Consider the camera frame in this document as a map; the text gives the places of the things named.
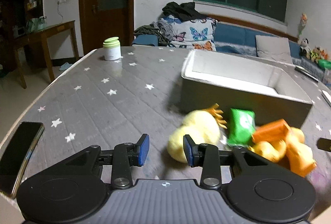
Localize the clear glass jar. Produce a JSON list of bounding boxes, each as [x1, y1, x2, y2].
[[38, 16, 48, 31]]

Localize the yellow plush chick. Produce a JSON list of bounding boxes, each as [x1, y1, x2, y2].
[[167, 103, 228, 164]]

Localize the brown wooden door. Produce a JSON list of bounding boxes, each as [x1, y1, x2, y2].
[[79, 0, 135, 55]]

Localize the white cardboard box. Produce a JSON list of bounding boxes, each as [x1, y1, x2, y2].
[[180, 49, 314, 129]]

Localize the black and white plush toy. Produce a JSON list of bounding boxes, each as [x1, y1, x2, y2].
[[297, 38, 311, 58]]

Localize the pile of colourful plush toys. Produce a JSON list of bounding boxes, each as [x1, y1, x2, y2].
[[310, 46, 331, 69]]

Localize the small yellow rubber duck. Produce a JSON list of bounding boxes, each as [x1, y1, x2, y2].
[[248, 140, 286, 162]]

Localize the orange block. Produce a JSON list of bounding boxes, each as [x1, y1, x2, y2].
[[251, 119, 293, 144]]

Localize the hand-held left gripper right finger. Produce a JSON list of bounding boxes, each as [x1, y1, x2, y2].
[[183, 134, 275, 189]]

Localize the grey pillow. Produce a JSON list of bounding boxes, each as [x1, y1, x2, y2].
[[255, 35, 294, 64]]

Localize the hanging plush toy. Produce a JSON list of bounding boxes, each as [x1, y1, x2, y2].
[[299, 13, 309, 36]]

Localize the black clothes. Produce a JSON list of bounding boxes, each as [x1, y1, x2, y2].
[[162, 2, 207, 21]]

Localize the striped dark cloth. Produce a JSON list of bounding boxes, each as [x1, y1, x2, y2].
[[133, 22, 176, 46]]

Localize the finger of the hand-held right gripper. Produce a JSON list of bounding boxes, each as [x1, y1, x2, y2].
[[318, 137, 331, 153]]

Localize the dark wooden cabinet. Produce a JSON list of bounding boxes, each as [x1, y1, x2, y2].
[[0, 0, 46, 69]]

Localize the white jar with green lid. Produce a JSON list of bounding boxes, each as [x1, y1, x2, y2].
[[103, 36, 122, 61]]

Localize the black smartphone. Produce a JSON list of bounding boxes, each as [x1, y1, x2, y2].
[[0, 121, 45, 199]]

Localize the large yellow rubber duck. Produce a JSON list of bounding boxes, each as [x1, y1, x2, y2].
[[283, 127, 317, 178]]

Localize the grey star-print tablecloth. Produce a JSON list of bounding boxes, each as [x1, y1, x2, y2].
[[0, 46, 331, 204]]

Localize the butterfly print pillow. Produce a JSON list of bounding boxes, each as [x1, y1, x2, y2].
[[158, 17, 218, 52]]

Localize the green snack packet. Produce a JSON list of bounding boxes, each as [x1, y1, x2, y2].
[[227, 108, 256, 147]]

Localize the blue sofa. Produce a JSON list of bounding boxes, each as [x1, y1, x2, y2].
[[132, 21, 331, 85]]

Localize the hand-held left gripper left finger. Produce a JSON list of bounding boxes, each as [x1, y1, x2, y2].
[[61, 133, 150, 188]]

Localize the wooden desk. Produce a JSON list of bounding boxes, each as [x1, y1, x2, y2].
[[13, 20, 79, 89]]

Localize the white flat object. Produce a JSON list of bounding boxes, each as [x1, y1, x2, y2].
[[321, 90, 331, 107]]

